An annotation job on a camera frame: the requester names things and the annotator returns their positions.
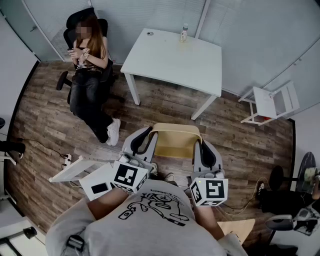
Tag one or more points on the tan cardboard box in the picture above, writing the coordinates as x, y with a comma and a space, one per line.
175, 142

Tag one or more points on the black phone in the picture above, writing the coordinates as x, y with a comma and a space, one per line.
99, 188

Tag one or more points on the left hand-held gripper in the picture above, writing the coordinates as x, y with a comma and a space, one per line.
130, 176

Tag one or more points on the person's right forearm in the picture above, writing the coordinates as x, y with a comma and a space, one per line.
208, 222

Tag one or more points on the person's left forearm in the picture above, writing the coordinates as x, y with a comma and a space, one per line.
107, 203

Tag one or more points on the white power strip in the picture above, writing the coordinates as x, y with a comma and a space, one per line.
68, 159

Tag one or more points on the black office chair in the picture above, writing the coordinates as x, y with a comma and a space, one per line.
105, 27

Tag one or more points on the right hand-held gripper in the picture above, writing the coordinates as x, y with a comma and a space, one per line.
212, 190

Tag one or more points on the clear drink bottle white cap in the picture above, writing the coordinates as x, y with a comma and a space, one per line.
184, 35

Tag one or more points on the white table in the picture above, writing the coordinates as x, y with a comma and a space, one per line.
172, 62

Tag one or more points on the person's shoes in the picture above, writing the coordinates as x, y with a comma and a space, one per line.
168, 177

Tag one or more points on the light wooden board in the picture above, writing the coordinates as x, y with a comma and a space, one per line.
237, 228

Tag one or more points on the white folding chair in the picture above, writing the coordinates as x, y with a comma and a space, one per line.
265, 102

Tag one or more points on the person's grey printed t-shirt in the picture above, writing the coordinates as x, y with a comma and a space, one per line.
150, 230

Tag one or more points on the black standing fan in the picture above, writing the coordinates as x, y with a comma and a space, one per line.
306, 170

